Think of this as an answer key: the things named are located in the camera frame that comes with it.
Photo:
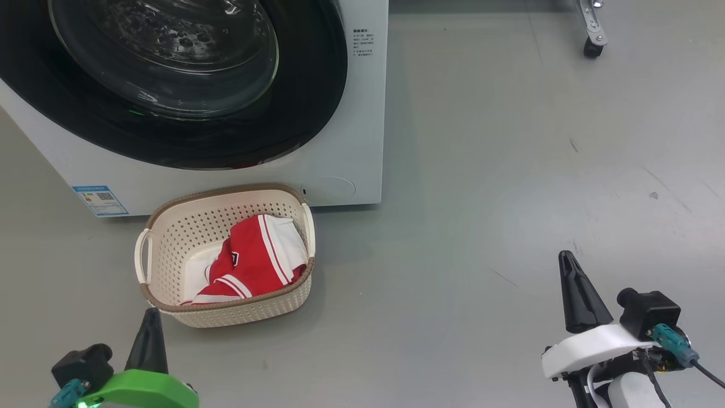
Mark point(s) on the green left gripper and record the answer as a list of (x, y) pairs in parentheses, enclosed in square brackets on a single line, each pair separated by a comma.
[(147, 391)]

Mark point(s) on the printed warning text label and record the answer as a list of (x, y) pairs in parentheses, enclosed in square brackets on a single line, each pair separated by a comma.
[(363, 45)]

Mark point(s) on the round glass washing machine door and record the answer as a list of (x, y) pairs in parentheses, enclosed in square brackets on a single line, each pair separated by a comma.
[(170, 56)]

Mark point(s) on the white washing machine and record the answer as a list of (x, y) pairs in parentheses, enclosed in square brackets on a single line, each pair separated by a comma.
[(351, 141)]

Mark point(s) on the cream perforated laundry basket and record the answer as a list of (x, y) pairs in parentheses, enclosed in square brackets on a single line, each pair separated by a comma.
[(170, 238)]

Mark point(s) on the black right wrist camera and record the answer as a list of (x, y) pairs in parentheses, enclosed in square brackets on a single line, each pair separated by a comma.
[(648, 311)]

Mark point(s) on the metal caster leg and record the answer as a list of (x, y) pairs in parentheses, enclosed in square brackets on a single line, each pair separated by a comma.
[(592, 28)]

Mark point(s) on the red garment white stripes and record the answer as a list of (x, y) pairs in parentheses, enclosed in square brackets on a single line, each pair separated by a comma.
[(255, 260)]

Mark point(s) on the blue energy label sticker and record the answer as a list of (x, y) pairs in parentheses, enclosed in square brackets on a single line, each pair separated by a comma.
[(101, 200)]

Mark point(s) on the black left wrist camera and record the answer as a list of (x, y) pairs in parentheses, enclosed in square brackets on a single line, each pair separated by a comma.
[(82, 365)]

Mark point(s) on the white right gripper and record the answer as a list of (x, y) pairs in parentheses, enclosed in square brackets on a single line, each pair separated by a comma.
[(589, 348)]

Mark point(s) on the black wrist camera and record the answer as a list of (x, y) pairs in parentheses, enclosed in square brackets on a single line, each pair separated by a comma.
[(82, 365), (648, 311)]

